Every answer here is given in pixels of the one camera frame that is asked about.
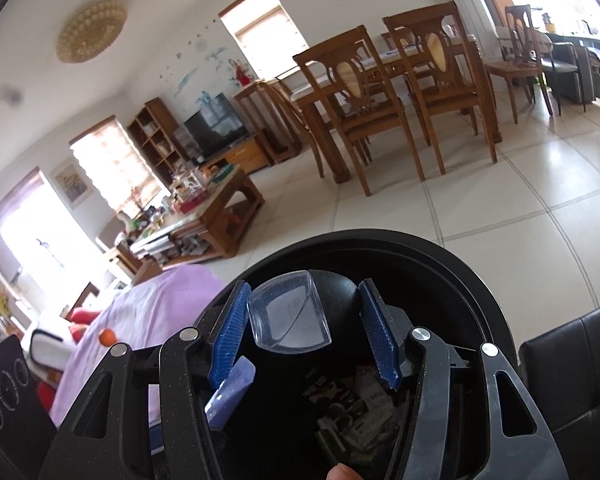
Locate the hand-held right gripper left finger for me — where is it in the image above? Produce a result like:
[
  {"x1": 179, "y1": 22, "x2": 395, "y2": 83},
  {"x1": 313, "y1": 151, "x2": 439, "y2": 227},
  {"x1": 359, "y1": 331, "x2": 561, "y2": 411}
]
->
[{"x1": 39, "y1": 280, "x2": 253, "y2": 480}]

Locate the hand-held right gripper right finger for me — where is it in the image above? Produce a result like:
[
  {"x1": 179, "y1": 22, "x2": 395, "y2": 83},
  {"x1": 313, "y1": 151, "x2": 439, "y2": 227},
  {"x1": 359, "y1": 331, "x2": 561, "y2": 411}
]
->
[{"x1": 357, "y1": 279, "x2": 571, "y2": 480}]

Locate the purple packet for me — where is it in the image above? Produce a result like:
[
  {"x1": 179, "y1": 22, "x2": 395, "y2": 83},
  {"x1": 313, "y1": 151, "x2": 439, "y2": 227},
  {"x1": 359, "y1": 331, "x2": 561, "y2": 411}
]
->
[{"x1": 205, "y1": 355, "x2": 257, "y2": 431}]

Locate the clear ribbed plastic lid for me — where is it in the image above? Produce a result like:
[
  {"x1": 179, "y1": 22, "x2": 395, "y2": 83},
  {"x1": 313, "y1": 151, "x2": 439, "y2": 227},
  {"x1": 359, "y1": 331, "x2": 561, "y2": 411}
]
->
[{"x1": 247, "y1": 270, "x2": 332, "y2": 356}]

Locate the black trash bin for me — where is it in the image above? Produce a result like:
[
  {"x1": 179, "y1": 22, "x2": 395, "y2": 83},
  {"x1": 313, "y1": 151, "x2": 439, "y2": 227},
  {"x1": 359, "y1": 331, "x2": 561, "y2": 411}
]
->
[{"x1": 192, "y1": 230, "x2": 521, "y2": 480}]

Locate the person's right hand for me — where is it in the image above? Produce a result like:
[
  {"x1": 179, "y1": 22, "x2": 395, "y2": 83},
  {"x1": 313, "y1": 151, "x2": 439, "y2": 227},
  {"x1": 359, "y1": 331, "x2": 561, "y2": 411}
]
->
[{"x1": 326, "y1": 462, "x2": 366, "y2": 480}]

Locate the purple cloth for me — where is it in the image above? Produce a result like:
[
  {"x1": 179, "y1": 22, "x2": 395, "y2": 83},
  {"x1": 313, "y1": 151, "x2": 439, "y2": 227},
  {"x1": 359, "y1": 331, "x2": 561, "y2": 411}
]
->
[{"x1": 49, "y1": 265, "x2": 231, "y2": 428}]

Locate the red pillow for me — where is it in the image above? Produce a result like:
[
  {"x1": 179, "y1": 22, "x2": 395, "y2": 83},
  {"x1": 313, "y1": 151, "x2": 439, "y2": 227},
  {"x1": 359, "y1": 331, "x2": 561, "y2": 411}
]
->
[{"x1": 70, "y1": 308, "x2": 103, "y2": 341}]

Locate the wooden coffee table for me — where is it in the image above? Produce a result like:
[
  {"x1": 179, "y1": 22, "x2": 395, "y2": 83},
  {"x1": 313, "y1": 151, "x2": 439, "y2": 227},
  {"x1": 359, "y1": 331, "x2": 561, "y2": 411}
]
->
[{"x1": 130, "y1": 166, "x2": 266, "y2": 266}]

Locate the wooden television stand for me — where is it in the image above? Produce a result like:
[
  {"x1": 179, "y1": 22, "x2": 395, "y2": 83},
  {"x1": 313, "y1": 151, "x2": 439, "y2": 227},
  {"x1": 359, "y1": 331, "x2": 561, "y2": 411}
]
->
[{"x1": 200, "y1": 137, "x2": 273, "y2": 176}]

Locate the black leather chair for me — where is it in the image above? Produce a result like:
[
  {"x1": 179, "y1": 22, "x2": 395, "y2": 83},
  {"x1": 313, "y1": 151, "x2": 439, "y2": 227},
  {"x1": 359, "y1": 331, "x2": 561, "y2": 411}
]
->
[{"x1": 519, "y1": 296, "x2": 600, "y2": 480}]

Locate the black television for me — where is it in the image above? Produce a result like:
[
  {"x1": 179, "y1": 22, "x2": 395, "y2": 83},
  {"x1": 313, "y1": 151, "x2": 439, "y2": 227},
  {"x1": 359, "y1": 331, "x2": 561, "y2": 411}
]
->
[{"x1": 183, "y1": 92, "x2": 251, "y2": 159}]

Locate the wooden bookshelf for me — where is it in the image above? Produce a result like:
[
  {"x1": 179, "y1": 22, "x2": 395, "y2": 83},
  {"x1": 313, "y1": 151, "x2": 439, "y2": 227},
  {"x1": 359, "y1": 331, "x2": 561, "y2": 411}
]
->
[{"x1": 127, "y1": 98, "x2": 191, "y2": 186}]

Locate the wooden dining chair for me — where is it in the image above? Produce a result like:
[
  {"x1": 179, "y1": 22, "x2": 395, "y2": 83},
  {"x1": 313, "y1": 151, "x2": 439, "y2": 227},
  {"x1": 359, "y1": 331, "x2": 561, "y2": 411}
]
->
[
  {"x1": 292, "y1": 25, "x2": 426, "y2": 197},
  {"x1": 382, "y1": 1, "x2": 498, "y2": 175},
  {"x1": 485, "y1": 5, "x2": 553, "y2": 125},
  {"x1": 265, "y1": 77, "x2": 326, "y2": 178}
]

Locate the framed sunflower picture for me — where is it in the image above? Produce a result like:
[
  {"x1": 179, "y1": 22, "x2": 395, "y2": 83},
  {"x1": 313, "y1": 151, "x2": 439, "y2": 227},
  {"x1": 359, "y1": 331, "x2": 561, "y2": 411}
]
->
[{"x1": 51, "y1": 162, "x2": 91, "y2": 204}]

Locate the tall wooden side stand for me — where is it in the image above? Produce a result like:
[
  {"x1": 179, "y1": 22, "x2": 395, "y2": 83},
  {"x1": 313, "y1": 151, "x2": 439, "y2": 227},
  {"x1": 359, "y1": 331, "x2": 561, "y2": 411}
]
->
[{"x1": 232, "y1": 80, "x2": 303, "y2": 165}]

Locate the wooden dining table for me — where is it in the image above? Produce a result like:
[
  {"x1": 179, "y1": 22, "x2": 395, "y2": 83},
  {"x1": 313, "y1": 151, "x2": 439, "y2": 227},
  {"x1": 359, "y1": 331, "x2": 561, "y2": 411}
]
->
[{"x1": 292, "y1": 35, "x2": 501, "y2": 186}]

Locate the grey armchair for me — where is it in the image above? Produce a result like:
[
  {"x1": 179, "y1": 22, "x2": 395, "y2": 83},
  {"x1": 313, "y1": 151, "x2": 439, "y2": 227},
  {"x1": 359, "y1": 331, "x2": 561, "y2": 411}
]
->
[{"x1": 532, "y1": 30, "x2": 597, "y2": 113}]

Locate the round gold ceiling lamp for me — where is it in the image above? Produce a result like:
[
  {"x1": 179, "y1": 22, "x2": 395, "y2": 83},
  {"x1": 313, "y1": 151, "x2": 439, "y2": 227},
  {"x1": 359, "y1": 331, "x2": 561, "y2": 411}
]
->
[{"x1": 56, "y1": 0, "x2": 128, "y2": 64}]

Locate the white cushion with black strap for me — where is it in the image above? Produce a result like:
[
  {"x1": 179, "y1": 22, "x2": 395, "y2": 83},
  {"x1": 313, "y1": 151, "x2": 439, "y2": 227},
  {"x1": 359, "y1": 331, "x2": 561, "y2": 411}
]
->
[{"x1": 27, "y1": 327, "x2": 78, "y2": 376}]

